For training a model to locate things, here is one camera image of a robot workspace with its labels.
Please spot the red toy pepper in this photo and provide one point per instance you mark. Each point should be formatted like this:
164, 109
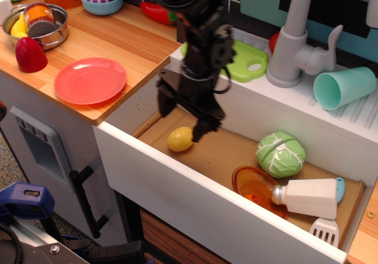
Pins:
158, 13

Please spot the white box at edge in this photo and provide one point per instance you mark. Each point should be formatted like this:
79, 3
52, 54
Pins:
5, 9

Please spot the yellow toy potato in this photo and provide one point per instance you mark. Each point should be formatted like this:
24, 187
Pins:
180, 139

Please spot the light blue plastic utensil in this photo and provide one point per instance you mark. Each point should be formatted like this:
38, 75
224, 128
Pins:
341, 187

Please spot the red toy behind faucet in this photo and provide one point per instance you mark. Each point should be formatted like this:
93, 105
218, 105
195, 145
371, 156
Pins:
272, 41

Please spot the green toy cabbage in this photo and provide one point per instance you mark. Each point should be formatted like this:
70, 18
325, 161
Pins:
280, 155

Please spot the green cutting board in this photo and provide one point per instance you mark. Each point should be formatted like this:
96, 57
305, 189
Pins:
248, 60

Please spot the white salt shaker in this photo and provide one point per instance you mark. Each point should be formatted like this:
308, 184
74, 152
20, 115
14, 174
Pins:
312, 197

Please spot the steel cooking pot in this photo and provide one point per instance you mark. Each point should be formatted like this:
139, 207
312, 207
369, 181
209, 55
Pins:
48, 41

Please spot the white plastic spatula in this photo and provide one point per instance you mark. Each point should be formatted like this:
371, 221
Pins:
326, 230

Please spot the orange transparent bowl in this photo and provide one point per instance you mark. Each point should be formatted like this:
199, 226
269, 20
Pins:
256, 186

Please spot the red plastic plate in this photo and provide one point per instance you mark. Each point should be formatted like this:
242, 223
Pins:
90, 80

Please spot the yellow toy banana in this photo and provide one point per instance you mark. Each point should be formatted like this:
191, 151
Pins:
19, 29

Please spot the grey toy faucet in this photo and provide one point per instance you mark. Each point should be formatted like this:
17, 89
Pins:
292, 54

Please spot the teal plastic cup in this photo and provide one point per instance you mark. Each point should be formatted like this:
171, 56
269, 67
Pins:
338, 88

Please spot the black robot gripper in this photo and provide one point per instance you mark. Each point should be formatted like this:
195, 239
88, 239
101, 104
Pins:
195, 94

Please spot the dark red toy strawberry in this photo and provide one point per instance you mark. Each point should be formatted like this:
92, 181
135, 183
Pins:
30, 55

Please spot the black cabinet door handle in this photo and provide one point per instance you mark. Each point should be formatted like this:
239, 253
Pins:
77, 180

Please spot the orange labelled tin can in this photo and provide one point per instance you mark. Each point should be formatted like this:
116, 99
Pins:
39, 19

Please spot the blue clamp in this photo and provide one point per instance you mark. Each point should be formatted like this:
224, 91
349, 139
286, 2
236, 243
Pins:
26, 201

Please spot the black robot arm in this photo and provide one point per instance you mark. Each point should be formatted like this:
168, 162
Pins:
209, 38

